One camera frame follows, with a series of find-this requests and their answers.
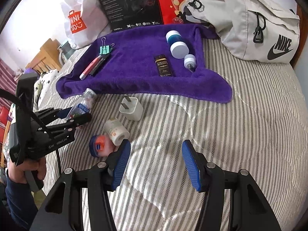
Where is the clear candy bottle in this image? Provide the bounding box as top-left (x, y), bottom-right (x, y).
top-left (65, 88), bottom-right (97, 120)

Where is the pink highlighter pen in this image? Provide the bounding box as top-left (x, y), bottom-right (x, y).
top-left (79, 55), bottom-right (102, 80)

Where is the black Horizon lighter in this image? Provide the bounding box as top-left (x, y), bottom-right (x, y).
top-left (89, 53), bottom-right (111, 76)

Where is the black gold perfume tube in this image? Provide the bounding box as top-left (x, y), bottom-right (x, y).
top-left (154, 54), bottom-right (173, 77)

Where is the small white bottle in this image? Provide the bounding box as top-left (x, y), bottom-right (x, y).
top-left (184, 54), bottom-right (197, 72)

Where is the teal binder clip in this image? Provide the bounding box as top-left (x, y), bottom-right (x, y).
top-left (99, 37), bottom-right (114, 55)

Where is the blue white cylinder bottle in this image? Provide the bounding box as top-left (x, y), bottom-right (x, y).
top-left (166, 30), bottom-right (189, 59)

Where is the person left hand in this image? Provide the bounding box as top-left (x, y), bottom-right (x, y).
top-left (8, 157), bottom-right (46, 184)

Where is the blue cap vaseline jar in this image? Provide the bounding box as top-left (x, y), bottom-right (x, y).
top-left (89, 134), bottom-right (116, 158)

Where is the white tape roll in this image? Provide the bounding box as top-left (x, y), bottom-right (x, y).
top-left (104, 118), bottom-right (130, 146)

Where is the floral white pillow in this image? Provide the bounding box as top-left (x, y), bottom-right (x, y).
top-left (33, 69), bottom-right (59, 112)

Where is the white power adapter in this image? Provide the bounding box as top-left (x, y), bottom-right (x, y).
top-left (119, 95), bottom-right (144, 121)

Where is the wooden chair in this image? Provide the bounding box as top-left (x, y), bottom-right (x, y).
top-left (26, 39), bottom-right (62, 74)

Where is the striped grey bed quilt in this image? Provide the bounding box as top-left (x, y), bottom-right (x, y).
top-left (43, 39), bottom-right (307, 230)

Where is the purple towel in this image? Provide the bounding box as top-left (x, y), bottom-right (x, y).
top-left (56, 24), bottom-right (232, 103)

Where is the white Miniso shopping bag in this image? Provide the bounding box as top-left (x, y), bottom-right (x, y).
top-left (61, 0), bottom-right (111, 49)

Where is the grey Nike backpack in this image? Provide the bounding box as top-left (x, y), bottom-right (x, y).
top-left (183, 0), bottom-right (300, 64)

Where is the black headset box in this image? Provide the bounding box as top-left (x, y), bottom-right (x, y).
top-left (99, 0), bottom-right (163, 32)

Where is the black cable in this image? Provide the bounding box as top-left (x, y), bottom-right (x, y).
top-left (55, 149), bottom-right (62, 176)

